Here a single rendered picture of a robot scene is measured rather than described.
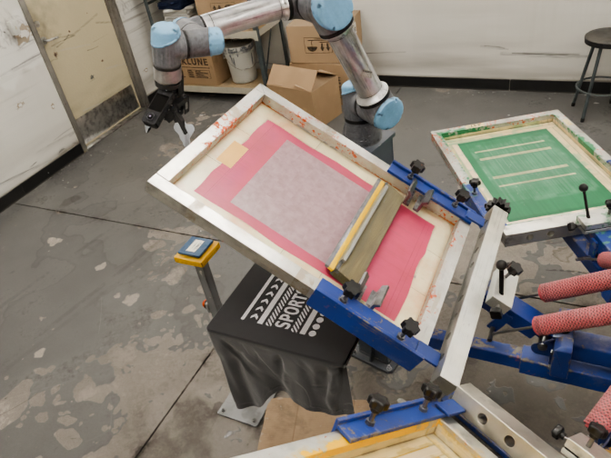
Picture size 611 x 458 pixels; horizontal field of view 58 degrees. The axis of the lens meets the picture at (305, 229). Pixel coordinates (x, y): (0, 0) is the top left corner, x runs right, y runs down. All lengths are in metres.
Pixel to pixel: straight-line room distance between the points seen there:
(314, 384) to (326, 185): 0.62
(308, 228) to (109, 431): 1.79
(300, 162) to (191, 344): 1.74
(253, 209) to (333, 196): 0.26
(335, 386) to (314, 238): 0.50
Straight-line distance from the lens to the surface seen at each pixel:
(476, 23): 5.26
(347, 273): 1.40
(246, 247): 1.34
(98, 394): 3.16
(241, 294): 1.90
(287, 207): 1.51
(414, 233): 1.66
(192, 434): 2.80
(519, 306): 1.59
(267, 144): 1.66
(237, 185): 1.50
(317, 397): 1.84
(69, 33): 5.67
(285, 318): 1.78
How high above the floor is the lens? 2.20
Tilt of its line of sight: 36 degrees down
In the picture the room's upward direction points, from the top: 10 degrees counter-clockwise
